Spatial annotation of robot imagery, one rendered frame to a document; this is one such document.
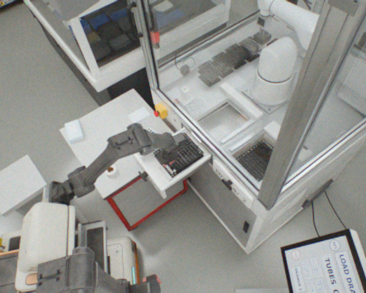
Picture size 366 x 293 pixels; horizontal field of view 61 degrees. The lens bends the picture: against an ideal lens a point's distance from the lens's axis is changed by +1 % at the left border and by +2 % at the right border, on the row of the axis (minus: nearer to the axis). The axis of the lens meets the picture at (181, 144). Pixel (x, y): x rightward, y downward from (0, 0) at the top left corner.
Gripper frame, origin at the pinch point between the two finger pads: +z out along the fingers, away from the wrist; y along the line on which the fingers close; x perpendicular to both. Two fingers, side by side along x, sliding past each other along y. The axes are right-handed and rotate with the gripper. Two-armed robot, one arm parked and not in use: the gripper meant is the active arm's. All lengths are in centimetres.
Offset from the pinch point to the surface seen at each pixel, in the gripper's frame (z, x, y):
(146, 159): 10.4, -14.7, 5.1
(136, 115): 16, -52, -8
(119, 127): 19, -51, 6
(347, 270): -26, 85, -22
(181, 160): 3.3, 0.2, -9.1
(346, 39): -100, 48, -16
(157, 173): 10.2, -3.2, 4.5
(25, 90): 102, -217, 48
